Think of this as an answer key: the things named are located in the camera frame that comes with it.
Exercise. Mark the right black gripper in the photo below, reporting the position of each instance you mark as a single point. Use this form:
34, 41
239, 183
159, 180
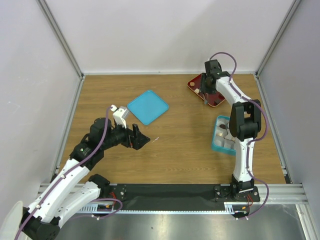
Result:
203, 88

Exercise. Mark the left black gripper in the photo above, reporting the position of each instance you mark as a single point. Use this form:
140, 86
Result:
134, 138

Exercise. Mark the blue box lid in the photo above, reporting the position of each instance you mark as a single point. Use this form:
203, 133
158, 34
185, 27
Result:
147, 107

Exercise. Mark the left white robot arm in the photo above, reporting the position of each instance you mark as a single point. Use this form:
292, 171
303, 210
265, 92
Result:
43, 219

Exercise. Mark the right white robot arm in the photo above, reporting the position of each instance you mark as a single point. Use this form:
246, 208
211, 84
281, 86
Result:
244, 124

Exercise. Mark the blue chocolate box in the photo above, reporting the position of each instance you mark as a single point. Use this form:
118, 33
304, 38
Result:
222, 140

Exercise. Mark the red tray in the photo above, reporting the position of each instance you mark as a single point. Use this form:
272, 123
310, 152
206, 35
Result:
214, 100

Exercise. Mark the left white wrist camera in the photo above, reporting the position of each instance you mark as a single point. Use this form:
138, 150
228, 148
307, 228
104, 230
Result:
119, 115

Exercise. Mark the slotted cable duct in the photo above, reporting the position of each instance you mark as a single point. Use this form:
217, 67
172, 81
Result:
97, 208

